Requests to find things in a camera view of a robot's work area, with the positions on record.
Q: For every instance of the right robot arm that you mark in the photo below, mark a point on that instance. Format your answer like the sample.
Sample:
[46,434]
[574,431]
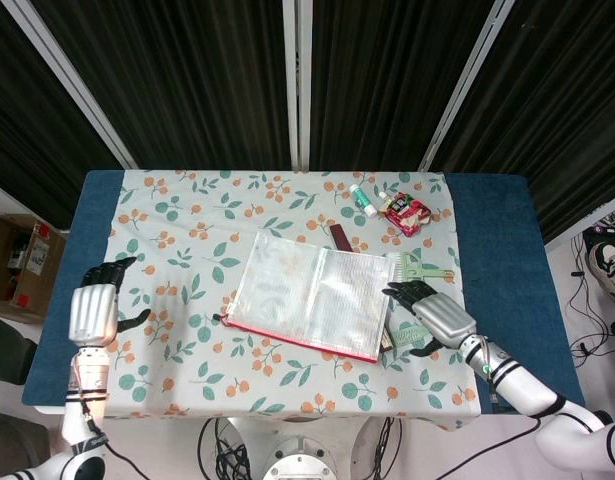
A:
[522,387]

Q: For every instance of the blue table cover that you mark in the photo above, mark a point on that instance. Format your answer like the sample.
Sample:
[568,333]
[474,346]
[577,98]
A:
[497,250]

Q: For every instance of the green white glue stick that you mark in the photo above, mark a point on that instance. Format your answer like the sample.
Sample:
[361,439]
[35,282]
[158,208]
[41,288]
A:
[363,200]

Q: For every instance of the clear zipper pouch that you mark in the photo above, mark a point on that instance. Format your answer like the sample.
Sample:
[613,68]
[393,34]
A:
[312,295]

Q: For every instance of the green brush white bristles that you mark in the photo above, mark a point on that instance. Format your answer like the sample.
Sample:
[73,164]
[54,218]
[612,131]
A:
[402,265]

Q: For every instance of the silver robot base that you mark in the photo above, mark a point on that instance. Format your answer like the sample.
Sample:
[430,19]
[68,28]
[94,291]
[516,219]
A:
[303,465]

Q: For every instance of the white partition post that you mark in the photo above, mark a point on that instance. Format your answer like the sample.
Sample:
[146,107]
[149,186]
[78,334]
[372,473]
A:
[297,85]
[467,85]
[72,85]

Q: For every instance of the floral tablecloth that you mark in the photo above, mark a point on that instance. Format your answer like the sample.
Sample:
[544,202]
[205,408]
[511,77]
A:
[212,210]

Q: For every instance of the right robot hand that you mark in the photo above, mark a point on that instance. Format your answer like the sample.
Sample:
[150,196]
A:
[444,320]

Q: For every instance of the dark red folded fan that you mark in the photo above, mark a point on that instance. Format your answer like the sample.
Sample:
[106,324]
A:
[341,237]

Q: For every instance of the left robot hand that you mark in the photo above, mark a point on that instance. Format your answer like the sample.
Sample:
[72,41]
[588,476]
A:
[94,315]

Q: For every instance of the black white sneaker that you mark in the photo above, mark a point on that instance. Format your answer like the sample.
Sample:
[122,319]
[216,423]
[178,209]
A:
[607,270]

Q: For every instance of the red snack pouch white cap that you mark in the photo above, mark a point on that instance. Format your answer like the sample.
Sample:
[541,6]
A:
[407,215]

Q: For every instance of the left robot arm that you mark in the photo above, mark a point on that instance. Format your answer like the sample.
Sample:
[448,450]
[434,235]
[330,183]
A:
[89,380]

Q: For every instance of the brown cardboard box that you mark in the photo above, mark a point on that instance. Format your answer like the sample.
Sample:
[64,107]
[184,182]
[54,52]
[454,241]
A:
[22,265]

